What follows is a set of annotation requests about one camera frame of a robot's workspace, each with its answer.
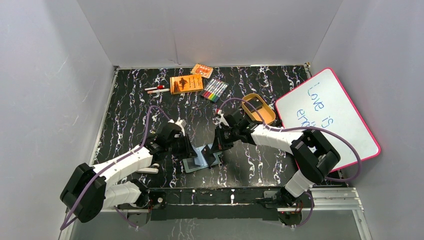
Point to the small orange card box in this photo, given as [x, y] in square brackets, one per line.
[203, 70]

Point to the black credit cards stack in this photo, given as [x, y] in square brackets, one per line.
[254, 104]

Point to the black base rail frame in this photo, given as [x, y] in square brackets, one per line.
[265, 203]

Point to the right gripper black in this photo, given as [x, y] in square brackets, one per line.
[219, 144]

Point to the coloured marker pen set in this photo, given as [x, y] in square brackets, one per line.
[214, 89]

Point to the orange book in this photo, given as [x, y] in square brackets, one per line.
[186, 84]

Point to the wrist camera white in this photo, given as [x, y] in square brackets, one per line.
[221, 121]
[181, 123]

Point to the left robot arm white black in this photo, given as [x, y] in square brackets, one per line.
[91, 189]

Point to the green card holder wallet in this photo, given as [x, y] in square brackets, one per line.
[200, 161]

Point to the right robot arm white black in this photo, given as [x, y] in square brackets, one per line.
[314, 155]

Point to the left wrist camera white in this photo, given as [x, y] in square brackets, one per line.
[181, 123]

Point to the tan oval tray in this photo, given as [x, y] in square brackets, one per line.
[265, 113]

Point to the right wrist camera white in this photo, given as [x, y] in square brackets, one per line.
[221, 121]

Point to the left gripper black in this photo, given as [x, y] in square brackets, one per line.
[187, 148]

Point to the white board pink frame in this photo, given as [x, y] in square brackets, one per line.
[323, 102]

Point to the white stapler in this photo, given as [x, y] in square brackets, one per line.
[153, 169]

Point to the white marker pen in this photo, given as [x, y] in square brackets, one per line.
[158, 91]

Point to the red capped white marker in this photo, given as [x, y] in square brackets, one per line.
[159, 87]

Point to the black VIP credit card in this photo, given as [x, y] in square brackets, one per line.
[190, 163]

